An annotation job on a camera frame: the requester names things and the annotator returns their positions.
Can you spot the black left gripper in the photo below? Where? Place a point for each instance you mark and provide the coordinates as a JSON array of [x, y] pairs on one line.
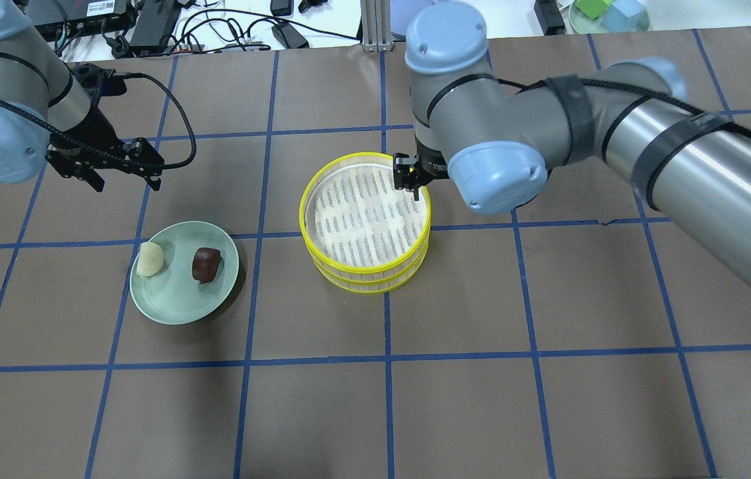
[[93, 132]]

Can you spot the blue plate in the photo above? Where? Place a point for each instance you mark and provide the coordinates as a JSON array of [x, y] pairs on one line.
[[401, 14]]

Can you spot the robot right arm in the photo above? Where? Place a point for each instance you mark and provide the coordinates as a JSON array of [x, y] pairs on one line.
[[691, 165]]

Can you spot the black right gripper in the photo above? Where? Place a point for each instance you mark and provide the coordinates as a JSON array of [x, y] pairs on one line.
[[430, 167]]

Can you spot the black power brick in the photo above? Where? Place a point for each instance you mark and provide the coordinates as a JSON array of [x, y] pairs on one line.
[[155, 24]]

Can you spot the blue cube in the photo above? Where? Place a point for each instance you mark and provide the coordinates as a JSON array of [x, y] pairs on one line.
[[624, 15]]

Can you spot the black power adapter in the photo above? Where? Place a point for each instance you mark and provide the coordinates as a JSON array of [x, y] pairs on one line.
[[288, 36]]

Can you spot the brown bun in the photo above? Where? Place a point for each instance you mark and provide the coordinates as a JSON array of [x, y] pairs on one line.
[[205, 264]]

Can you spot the white bun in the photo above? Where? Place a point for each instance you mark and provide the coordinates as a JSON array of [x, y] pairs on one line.
[[150, 260]]

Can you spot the yellow steamer layer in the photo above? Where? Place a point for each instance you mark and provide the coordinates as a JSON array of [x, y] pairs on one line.
[[372, 283], [355, 223]]

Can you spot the green cube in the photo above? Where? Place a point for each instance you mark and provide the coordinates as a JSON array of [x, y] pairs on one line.
[[593, 9]]

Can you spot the aluminium frame post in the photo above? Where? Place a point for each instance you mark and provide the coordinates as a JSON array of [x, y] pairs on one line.
[[375, 21]]

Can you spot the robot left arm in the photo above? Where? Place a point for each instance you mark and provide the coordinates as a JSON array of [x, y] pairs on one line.
[[50, 114]]

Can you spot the light green plate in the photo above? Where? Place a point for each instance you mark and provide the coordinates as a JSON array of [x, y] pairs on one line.
[[173, 296]]

